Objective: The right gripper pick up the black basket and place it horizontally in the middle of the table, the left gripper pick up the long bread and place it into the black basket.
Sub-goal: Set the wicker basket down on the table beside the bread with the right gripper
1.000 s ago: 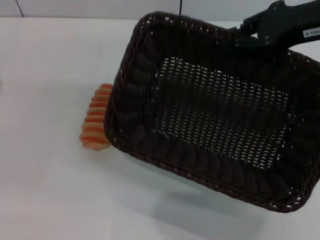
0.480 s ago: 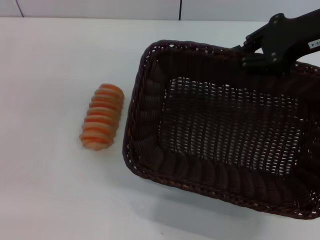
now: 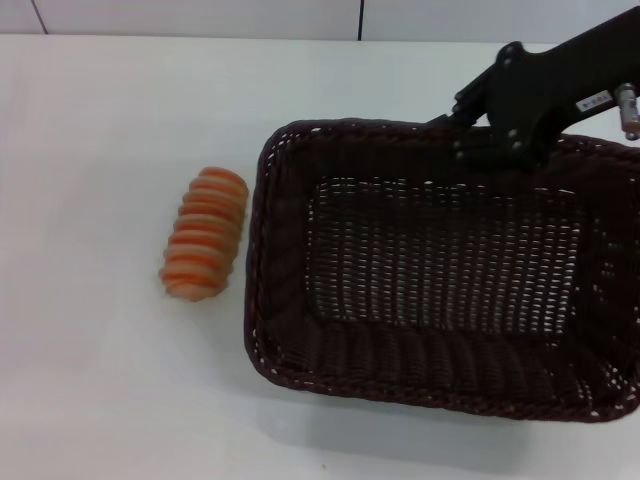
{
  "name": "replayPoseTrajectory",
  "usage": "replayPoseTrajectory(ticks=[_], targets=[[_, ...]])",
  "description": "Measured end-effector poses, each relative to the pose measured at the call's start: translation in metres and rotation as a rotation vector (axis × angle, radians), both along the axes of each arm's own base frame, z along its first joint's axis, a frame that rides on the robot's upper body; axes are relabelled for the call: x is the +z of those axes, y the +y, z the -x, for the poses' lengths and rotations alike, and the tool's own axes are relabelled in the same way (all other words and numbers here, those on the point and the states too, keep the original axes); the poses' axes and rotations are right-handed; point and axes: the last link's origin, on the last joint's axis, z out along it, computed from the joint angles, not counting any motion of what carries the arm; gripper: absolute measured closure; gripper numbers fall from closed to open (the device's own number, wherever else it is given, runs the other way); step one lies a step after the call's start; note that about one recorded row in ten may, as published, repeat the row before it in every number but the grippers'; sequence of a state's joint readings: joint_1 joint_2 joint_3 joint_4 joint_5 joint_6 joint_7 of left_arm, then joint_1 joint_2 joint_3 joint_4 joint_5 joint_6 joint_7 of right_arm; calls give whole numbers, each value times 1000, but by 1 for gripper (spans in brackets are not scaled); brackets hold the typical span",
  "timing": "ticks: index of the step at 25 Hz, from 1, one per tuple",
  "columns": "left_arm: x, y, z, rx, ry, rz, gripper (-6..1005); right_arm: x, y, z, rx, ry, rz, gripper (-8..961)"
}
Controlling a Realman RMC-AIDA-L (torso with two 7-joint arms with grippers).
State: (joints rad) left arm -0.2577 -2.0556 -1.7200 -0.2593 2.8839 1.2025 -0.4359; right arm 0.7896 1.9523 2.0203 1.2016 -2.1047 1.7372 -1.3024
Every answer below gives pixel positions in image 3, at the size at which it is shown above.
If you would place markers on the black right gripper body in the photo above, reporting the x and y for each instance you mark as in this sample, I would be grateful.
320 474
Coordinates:
540 90

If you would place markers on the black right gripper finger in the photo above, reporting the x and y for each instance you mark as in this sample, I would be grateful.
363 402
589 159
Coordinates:
492 147
477 102

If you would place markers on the dark brown wicker basket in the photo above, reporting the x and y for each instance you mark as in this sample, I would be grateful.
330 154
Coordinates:
425 270

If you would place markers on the orange striped bread roll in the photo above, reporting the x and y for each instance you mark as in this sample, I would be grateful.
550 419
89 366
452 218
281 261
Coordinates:
205 235

